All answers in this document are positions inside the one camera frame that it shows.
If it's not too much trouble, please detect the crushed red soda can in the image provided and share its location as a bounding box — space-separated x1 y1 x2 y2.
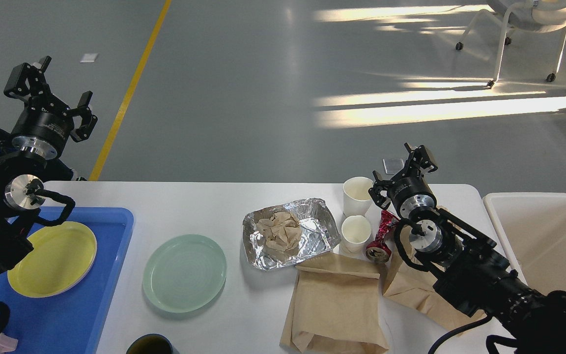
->
365 210 399 264

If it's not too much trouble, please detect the yellow plate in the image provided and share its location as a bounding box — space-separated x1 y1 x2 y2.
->
7 221 97 298

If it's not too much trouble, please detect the dark teal mug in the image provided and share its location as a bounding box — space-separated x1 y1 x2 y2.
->
126 333 180 354

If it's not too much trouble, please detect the large brown paper bag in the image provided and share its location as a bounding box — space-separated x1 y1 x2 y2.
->
280 253 390 354

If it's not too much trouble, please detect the crumpled brown paper napkin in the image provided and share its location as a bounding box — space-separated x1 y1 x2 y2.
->
256 211 302 256

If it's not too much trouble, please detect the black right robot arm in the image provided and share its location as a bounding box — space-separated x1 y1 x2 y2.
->
368 143 566 354

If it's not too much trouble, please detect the white paper cup rear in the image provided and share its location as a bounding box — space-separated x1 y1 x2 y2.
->
343 177 374 217

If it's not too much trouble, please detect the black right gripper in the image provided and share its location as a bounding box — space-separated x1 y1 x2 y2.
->
368 143 438 220

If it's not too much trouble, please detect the blue plastic tray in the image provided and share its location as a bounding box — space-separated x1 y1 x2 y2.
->
0 207 134 354

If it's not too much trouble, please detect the white plastic bin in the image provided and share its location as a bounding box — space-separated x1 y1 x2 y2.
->
483 192 566 295

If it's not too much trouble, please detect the small grey floor plate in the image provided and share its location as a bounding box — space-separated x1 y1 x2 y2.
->
382 158 405 176

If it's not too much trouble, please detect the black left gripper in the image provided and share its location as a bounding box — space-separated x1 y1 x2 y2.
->
3 56 97 159

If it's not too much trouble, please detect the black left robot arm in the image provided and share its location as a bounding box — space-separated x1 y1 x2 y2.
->
0 56 97 274

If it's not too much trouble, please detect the light green plate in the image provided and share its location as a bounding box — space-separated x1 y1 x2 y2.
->
142 235 227 314

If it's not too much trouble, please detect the aluminium foil tray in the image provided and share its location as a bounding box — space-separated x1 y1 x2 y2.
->
242 199 341 271

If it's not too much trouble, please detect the white paper cup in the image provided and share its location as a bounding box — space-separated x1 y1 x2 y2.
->
343 177 374 217
341 215 371 253

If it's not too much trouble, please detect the white paper cup front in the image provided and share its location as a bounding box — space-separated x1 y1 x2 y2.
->
341 215 371 253

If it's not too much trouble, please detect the white chair on casters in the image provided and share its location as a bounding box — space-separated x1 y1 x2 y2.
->
454 0 566 89

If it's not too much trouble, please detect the small brown paper bag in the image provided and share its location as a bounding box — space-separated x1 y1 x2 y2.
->
379 240 485 331

